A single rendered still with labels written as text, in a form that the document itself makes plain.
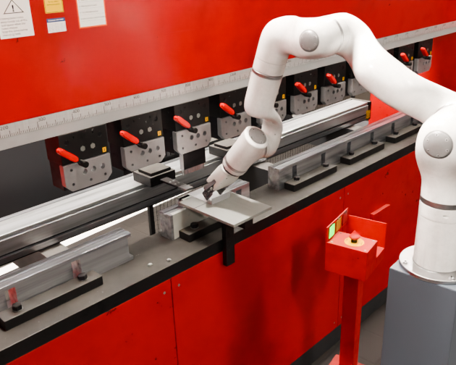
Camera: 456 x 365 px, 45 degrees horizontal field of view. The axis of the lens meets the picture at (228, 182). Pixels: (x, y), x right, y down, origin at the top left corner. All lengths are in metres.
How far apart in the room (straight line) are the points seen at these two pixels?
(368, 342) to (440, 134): 1.74
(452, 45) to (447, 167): 2.35
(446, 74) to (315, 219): 1.68
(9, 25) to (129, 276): 0.79
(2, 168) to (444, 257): 1.47
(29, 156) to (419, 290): 1.40
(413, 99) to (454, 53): 2.25
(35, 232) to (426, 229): 1.20
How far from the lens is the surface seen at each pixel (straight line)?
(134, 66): 1.63
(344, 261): 2.07
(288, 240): 2.18
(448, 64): 3.66
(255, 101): 1.58
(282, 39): 1.49
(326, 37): 1.37
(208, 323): 1.99
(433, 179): 1.38
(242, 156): 1.67
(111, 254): 1.75
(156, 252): 1.83
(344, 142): 2.56
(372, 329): 2.96
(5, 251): 1.88
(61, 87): 1.51
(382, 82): 1.38
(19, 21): 1.45
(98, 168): 1.61
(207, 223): 1.92
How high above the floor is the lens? 1.76
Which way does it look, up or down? 22 degrees down
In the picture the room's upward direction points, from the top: 2 degrees counter-clockwise
